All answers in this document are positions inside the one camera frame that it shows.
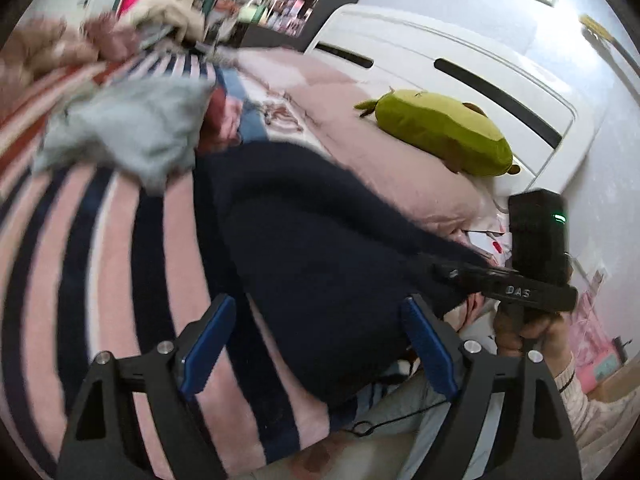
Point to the light blue garment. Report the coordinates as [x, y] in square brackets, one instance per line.
[130, 120]

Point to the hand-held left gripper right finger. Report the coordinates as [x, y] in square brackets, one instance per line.
[430, 350]

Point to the person's light jeans leg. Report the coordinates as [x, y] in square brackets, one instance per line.
[425, 420]

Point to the beige quilt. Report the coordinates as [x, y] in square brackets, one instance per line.
[40, 50]

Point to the dark tall bookshelf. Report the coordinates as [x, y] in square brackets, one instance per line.
[310, 0]

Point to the striped printed bed sheet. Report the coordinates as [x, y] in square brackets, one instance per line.
[100, 260]

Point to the pink floor box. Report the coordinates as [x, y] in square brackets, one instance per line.
[597, 355]

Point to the bright pink bag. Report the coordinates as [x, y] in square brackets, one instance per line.
[130, 4]

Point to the small pink pillow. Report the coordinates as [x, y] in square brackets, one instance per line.
[290, 77]

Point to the mauve shiny cloth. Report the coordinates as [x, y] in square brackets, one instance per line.
[112, 37]

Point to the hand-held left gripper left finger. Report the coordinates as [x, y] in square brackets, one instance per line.
[205, 345]

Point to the navy planet print sweater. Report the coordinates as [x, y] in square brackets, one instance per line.
[325, 260]

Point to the white bed headboard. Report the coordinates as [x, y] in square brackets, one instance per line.
[450, 45]

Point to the green avocado plush toy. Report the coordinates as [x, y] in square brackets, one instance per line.
[440, 130]

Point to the person's right hand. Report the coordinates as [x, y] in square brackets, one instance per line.
[537, 330]

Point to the cream duvet pile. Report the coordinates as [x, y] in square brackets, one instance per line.
[170, 17]

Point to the person's right forearm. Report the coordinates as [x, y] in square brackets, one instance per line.
[585, 405]

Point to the large pink pillow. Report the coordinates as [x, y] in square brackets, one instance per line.
[390, 170]

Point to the yellow guitar headstock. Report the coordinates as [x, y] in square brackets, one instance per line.
[597, 30]

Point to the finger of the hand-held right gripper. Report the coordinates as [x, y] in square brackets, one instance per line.
[470, 274]

